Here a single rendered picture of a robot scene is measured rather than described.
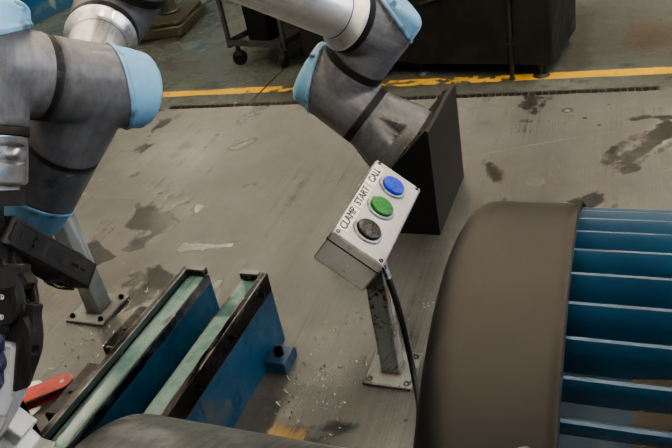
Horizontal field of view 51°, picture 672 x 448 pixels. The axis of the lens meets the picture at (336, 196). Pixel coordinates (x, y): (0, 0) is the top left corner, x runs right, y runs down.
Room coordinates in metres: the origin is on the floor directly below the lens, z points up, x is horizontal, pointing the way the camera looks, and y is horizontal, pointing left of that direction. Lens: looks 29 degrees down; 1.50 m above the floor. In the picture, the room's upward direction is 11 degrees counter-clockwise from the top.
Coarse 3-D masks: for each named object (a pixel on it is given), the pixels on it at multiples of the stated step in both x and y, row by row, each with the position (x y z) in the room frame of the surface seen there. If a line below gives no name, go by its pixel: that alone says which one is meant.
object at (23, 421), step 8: (16, 416) 0.47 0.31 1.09; (24, 416) 0.48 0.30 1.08; (32, 416) 0.48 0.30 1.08; (16, 424) 0.47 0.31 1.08; (24, 424) 0.47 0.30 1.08; (32, 424) 0.47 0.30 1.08; (8, 432) 0.46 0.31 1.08; (16, 432) 0.46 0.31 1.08; (24, 432) 0.46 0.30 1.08; (8, 440) 0.46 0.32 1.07; (16, 440) 0.46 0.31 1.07
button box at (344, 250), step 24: (384, 168) 0.81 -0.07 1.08; (360, 192) 0.75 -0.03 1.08; (384, 192) 0.77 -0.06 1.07; (408, 192) 0.78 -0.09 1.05; (360, 216) 0.71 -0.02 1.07; (336, 240) 0.67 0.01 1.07; (360, 240) 0.67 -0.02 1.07; (384, 240) 0.69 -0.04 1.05; (336, 264) 0.67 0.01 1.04; (360, 264) 0.66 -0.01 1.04; (384, 264) 0.65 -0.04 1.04; (360, 288) 0.66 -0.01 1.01
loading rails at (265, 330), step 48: (192, 288) 0.86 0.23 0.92; (240, 288) 0.84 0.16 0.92; (144, 336) 0.77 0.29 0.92; (192, 336) 0.83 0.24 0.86; (240, 336) 0.76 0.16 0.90; (96, 384) 0.70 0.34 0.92; (144, 384) 0.72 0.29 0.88; (192, 384) 0.66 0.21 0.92; (240, 384) 0.73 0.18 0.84; (48, 432) 0.62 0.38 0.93
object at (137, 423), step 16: (128, 416) 0.39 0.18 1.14; (144, 416) 0.39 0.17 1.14; (160, 416) 0.40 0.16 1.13; (96, 432) 0.36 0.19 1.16; (112, 432) 0.36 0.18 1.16; (128, 432) 0.36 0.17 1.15; (144, 432) 0.36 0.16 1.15; (160, 432) 0.36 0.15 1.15; (176, 432) 0.36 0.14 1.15; (192, 432) 0.36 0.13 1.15; (208, 432) 0.36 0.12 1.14; (224, 432) 0.36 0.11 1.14; (240, 432) 0.36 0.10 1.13; (256, 432) 0.37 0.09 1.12
